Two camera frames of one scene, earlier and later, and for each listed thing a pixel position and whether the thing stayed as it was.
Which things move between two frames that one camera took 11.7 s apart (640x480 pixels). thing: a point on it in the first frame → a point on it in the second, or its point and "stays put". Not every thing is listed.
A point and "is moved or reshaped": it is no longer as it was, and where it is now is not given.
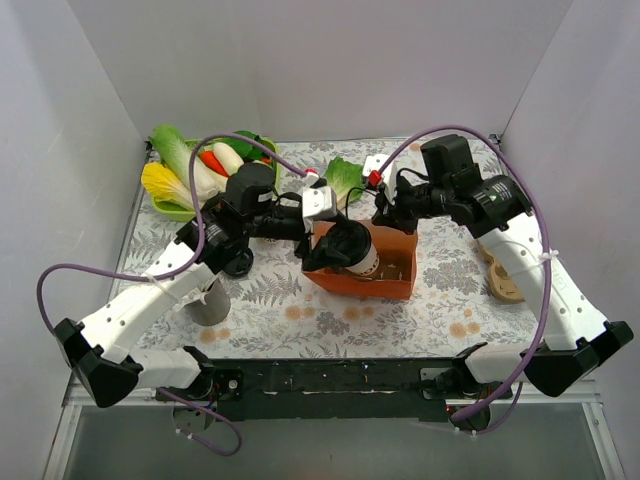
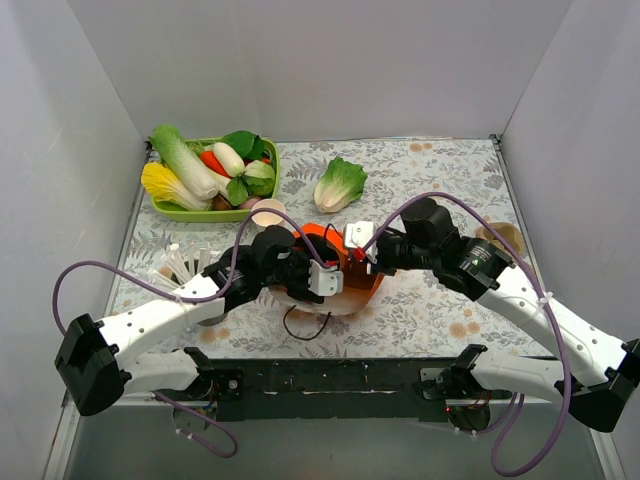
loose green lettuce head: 343,176 stays put
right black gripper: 392,211 → 385,253
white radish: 230,159 stays put
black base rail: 335,390 stays put
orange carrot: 210,159 stays put
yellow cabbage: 165,186 stays put
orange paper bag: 396,272 is moved or reshaped
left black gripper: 310,240 → 302,279
